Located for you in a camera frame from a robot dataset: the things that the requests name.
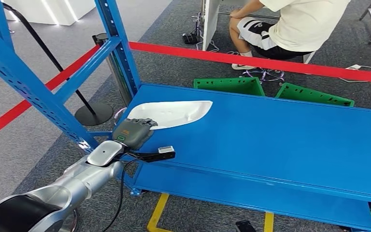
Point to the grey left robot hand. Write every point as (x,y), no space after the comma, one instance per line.
(132,134)

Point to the white curved plastic shell part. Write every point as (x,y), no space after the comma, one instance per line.
(172,113)

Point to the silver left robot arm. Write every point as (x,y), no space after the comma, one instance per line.
(76,182)

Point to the blue metal shelf rack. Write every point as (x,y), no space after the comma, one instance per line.
(28,86)

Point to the blue metal shelf board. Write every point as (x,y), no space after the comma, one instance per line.
(284,137)
(236,200)

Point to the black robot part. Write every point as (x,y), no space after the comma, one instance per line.
(246,226)

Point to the black floor device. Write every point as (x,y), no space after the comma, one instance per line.
(190,38)

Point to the red barrier belt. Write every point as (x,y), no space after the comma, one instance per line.
(9,115)
(268,63)

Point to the white desk panel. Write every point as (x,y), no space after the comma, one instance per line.
(210,25)

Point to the black stool chrome base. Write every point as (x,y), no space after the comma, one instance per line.
(265,74)

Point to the seated person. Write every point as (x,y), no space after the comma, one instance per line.
(304,25)

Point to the white power strip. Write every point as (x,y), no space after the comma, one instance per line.
(353,66)

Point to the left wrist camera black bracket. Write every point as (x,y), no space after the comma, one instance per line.
(166,150)

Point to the thin black post round base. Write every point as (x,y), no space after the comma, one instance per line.
(93,114)

